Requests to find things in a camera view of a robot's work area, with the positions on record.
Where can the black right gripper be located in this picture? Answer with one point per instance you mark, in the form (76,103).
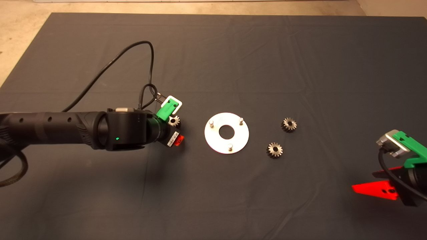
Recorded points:
(417,183)

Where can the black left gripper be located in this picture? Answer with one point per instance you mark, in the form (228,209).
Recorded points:
(160,133)

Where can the steel planetary gear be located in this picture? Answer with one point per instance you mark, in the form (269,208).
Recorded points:
(285,121)
(271,154)
(175,124)

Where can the round metal carrier plate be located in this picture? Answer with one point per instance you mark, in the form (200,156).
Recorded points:
(213,140)

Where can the dark grey table cloth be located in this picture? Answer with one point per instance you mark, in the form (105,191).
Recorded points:
(267,66)

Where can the green left camera mount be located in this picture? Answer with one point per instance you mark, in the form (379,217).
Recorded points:
(165,111)

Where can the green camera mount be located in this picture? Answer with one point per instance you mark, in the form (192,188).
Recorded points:
(413,153)
(165,111)

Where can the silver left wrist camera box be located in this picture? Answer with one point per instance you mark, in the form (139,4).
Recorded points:
(179,106)

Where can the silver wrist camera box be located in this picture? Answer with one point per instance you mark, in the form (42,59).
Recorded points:
(388,138)
(179,106)

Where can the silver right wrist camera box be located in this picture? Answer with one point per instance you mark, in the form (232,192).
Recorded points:
(388,138)

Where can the green right camera mount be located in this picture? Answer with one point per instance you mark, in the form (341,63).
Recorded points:
(413,153)

